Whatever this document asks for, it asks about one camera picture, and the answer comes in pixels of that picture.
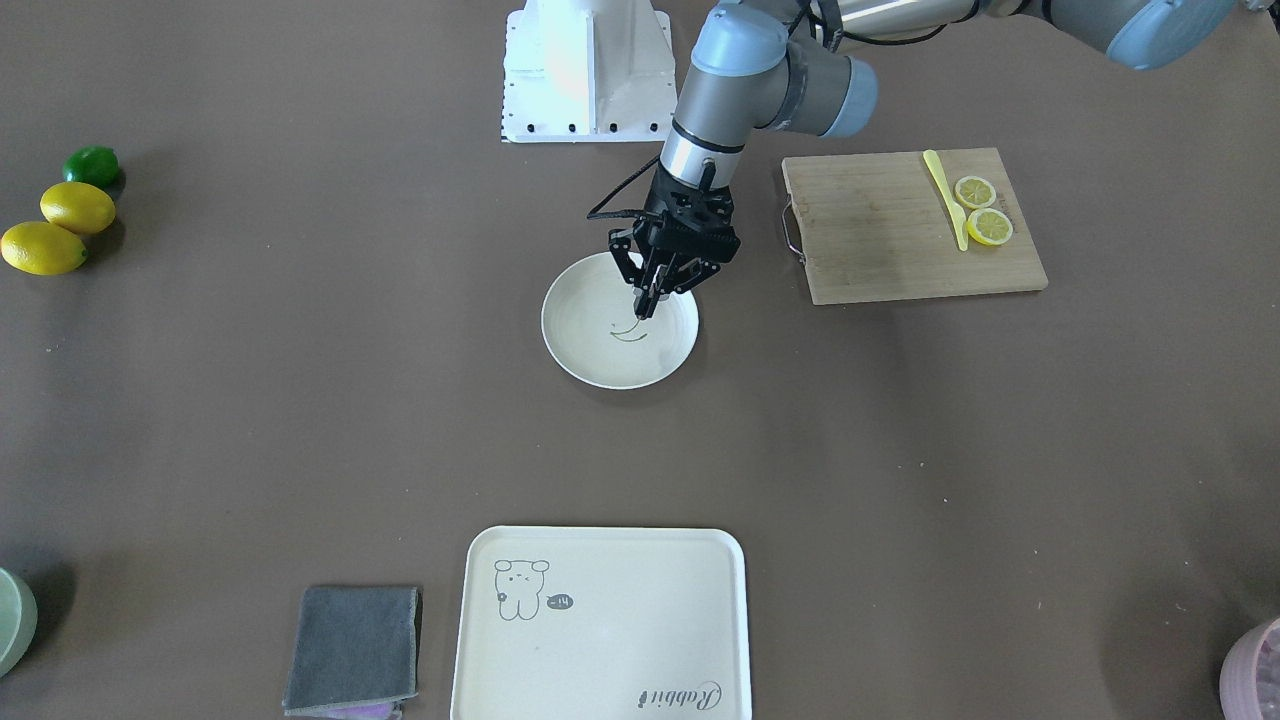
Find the cream rabbit tray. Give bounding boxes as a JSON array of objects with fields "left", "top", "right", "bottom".
[{"left": 451, "top": 525, "right": 753, "bottom": 719}]

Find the wooden cutting board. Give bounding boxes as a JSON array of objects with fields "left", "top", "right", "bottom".
[{"left": 781, "top": 147, "right": 1050, "bottom": 306}]

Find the yellow plastic knife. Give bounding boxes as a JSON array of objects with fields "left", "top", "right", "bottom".
[{"left": 922, "top": 149, "right": 969, "bottom": 252}]

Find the white round plate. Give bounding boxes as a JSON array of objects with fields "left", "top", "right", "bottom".
[{"left": 540, "top": 252, "right": 700, "bottom": 389}]

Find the lemon slice near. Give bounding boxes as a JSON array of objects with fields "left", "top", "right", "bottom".
[{"left": 965, "top": 208, "right": 1015, "bottom": 247}]

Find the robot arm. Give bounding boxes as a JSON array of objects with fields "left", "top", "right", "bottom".
[{"left": 609, "top": 1, "right": 1233, "bottom": 322}]

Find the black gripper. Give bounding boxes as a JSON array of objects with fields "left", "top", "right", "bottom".
[{"left": 630, "top": 167, "right": 741, "bottom": 322}]

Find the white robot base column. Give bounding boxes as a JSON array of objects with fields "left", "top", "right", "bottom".
[{"left": 500, "top": 1, "right": 677, "bottom": 143}]

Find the mint green bowl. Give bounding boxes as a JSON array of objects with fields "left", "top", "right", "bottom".
[{"left": 1, "top": 568, "right": 38, "bottom": 676}]

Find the pink ice bowl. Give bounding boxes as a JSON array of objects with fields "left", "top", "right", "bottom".
[{"left": 1219, "top": 618, "right": 1279, "bottom": 719}]

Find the lemon slice far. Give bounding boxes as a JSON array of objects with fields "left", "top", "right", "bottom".
[{"left": 954, "top": 176, "right": 998, "bottom": 211}]

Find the green lime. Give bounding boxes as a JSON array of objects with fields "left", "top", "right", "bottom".
[{"left": 61, "top": 145, "right": 122, "bottom": 190}]

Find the lemon slice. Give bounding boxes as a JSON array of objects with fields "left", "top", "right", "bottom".
[
  {"left": 954, "top": 176, "right": 998, "bottom": 211},
  {"left": 965, "top": 208, "right": 1015, "bottom": 247}
]

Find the yellow lemon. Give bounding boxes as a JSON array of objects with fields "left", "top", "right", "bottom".
[
  {"left": 3, "top": 222, "right": 90, "bottom": 275},
  {"left": 38, "top": 181, "right": 116, "bottom": 236}
]

